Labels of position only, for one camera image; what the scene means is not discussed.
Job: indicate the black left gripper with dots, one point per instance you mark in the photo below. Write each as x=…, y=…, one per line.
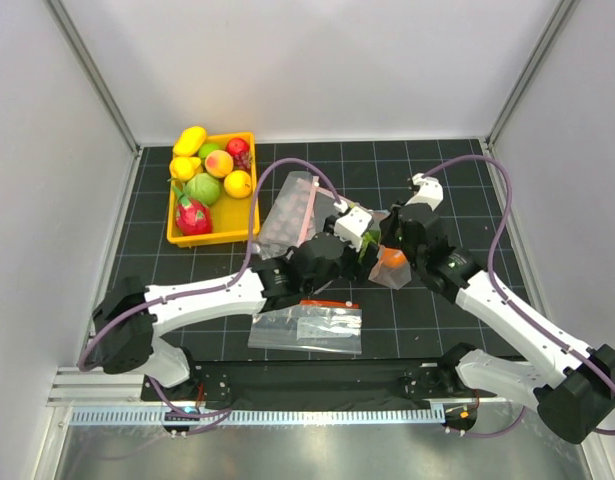
x=359, y=270

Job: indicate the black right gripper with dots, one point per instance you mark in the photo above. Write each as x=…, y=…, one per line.
x=388, y=225

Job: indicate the small orange tangerine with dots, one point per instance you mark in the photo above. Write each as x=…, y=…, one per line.
x=393, y=258

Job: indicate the bumpy green lime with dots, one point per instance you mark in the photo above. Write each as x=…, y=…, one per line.
x=371, y=237

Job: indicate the blue zipper clear bag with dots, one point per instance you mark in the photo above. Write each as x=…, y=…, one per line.
x=392, y=269

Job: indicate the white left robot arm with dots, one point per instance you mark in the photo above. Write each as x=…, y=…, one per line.
x=131, y=322

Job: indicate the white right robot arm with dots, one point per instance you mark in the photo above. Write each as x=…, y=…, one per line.
x=570, y=385

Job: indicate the pink zipper dotted bag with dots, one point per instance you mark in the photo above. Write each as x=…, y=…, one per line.
x=293, y=218

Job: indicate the red zipper clear bag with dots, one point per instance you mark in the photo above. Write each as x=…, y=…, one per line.
x=312, y=325

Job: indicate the yellow plastic fruit tray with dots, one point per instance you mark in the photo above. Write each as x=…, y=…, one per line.
x=229, y=215

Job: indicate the yellow lemon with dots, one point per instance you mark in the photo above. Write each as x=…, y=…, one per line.
x=238, y=184

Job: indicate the pink dragon fruit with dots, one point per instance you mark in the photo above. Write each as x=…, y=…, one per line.
x=191, y=216

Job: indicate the green cabbage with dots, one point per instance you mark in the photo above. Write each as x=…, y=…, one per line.
x=204, y=188

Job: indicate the peach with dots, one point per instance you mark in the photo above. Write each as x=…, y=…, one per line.
x=219, y=164

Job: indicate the red pomegranate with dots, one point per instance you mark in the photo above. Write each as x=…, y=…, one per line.
x=238, y=148

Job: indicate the green apple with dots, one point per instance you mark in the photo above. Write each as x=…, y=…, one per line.
x=207, y=148

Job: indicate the yellow starfruit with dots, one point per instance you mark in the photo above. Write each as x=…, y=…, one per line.
x=185, y=168

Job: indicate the yellow mango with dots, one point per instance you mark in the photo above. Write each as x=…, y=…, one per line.
x=190, y=142

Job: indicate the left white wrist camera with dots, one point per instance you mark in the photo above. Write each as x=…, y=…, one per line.
x=353, y=222

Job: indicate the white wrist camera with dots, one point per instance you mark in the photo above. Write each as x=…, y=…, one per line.
x=427, y=191
x=353, y=222

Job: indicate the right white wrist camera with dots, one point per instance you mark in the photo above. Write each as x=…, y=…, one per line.
x=427, y=191

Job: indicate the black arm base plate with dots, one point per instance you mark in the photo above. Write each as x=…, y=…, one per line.
x=322, y=385

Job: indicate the perforated metal rail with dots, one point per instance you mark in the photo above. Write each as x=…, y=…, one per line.
x=160, y=415

